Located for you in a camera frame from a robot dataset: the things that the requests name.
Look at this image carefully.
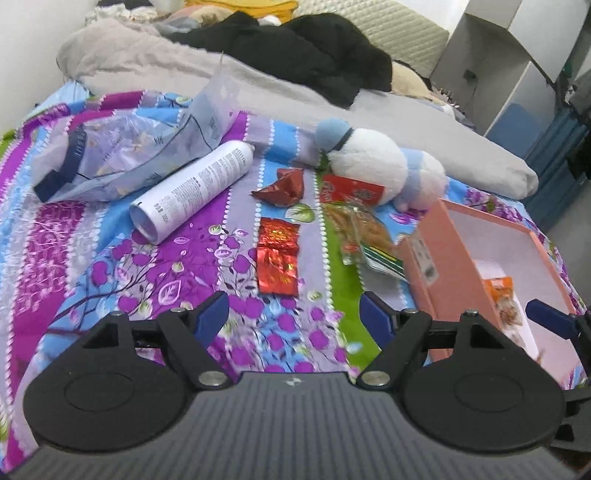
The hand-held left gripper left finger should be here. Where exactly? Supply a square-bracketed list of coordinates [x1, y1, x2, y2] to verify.
[78, 291, 232, 391]

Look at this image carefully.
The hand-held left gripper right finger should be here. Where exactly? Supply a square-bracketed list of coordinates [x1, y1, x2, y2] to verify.
[356, 292, 513, 391]

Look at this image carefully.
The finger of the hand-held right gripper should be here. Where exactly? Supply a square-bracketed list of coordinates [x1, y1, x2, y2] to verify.
[525, 298, 591, 357]

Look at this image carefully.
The orange snack packet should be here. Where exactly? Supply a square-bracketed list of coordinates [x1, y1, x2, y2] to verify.
[481, 276, 528, 348]

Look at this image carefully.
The green striped snack packet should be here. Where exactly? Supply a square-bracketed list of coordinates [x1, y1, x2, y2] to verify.
[359, 244, 408, 281]

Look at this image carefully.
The pink cardboard box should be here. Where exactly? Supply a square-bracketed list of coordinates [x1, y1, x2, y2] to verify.
[398, 198, 583, 386]

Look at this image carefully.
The yellow snack packet red label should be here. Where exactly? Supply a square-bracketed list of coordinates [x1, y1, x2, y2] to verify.
[320, 174, 402, 268]

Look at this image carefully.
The red foil snack packet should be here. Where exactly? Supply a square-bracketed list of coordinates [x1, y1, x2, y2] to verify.
[255, 218, 302, 296]

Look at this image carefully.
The dark red snack packet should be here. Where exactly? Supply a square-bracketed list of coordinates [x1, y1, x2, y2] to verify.
[250, 167, 306, 207]

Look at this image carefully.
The floral bed sheet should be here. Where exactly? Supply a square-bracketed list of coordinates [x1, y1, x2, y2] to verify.
[0, 80, 583, 462]

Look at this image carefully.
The white spray can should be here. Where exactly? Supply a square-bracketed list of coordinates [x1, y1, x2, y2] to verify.
[128, 141, 256, 245]

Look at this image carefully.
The white blue plush toy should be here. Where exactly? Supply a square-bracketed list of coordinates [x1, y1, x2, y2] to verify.
[295, 119, 450, 212]

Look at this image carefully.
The blue curtain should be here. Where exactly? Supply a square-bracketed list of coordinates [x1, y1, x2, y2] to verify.
[524, 108, 587, 195]

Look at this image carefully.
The blue chair back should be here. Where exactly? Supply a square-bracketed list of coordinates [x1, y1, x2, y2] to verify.
[485, 102, 546, 153]

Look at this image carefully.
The grey blanket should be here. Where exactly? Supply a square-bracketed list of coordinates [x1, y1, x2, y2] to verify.
[56, 18, 540, 200]

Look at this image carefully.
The beige pillow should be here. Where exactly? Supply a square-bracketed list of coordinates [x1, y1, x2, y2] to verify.
[390, 62, 432, 97]

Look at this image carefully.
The grey white cabinet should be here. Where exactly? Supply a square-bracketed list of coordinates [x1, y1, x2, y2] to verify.
[429, 0, 591, 134]

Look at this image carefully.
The black jacket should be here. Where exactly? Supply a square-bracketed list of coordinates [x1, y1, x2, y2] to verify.
[164, 11, 393, 109]

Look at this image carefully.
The cream quilted headboard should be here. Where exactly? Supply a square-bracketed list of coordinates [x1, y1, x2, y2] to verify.
[295, 0, 451, 79]

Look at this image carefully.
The yellow pillow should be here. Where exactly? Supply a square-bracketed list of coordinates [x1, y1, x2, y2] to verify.
[185, 0, 298, 21]

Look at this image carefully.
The pile of clothes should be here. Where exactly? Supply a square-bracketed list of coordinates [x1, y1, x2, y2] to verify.
[85, 0, 160, 23]

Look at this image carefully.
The clear plastic bag navy handle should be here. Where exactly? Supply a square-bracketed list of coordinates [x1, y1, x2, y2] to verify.
[31, 52, 241, 204]

